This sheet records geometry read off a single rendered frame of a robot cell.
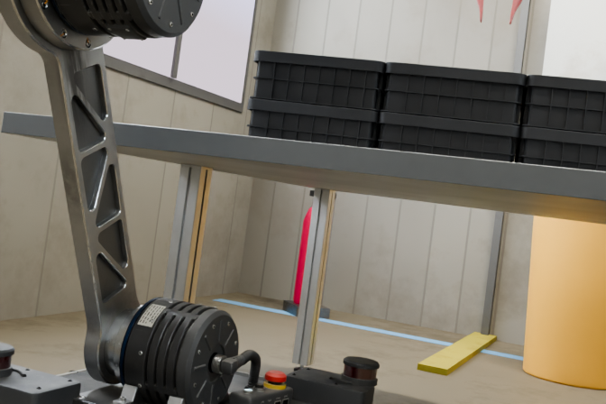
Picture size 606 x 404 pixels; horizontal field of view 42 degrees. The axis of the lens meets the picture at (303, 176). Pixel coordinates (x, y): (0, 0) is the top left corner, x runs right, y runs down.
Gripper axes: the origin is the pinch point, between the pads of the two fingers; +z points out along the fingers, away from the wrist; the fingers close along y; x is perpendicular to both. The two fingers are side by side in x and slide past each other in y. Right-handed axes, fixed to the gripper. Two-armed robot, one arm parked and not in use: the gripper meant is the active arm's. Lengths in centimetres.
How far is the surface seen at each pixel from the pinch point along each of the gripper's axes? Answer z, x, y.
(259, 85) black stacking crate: 21, 8, 50
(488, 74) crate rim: 14.3, 8.7, -0.1
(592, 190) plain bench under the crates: 40, 63, -18
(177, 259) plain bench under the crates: 64, -10, 70
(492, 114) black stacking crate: 22.6, 7.4, -2.0
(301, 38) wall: -60, -287, 122
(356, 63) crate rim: 14.5, 9.1, 28.0
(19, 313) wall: 102, -105, 172
